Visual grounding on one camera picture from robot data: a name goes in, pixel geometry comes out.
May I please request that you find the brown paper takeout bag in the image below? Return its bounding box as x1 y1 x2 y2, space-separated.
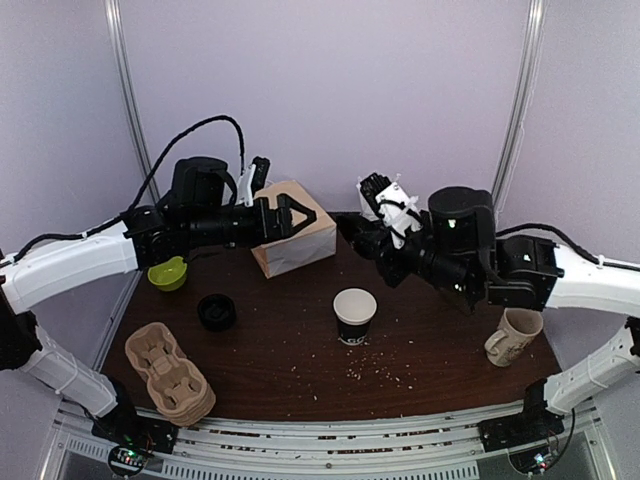
249 179 338 280

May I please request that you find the black paper coffee cup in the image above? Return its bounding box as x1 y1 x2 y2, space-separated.
333 288 378 346

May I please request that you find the brown pulp cup carrier stack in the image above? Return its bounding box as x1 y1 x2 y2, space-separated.
125 322 216 427

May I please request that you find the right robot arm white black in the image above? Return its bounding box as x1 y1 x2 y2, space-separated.
337 175 639 442

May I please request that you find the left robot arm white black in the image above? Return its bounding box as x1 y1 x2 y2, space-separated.
1 157 317 444

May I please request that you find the green small bowl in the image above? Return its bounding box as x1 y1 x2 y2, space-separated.
147 256 188 292

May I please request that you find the beige ceramic mug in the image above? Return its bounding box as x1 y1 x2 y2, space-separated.
484 308 544 368

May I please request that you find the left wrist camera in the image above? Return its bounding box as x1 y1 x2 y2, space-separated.
236 156 271 207

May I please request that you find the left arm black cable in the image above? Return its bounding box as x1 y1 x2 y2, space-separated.
14 114 249 261

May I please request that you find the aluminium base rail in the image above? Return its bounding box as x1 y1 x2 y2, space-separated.
42 392 614 480

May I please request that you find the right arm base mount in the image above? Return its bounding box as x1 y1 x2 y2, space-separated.
478 402 564 453

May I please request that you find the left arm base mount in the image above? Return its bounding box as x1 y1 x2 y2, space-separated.
83 404 178 478

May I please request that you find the left aluminium frame post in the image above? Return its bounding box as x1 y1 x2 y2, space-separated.
103 0 152 179

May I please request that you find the aluminium frame post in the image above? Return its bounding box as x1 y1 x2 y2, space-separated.
492 0 548 224
103 0 152 179

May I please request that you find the right aluminium frame post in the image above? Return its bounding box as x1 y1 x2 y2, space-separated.
492 0 548 224

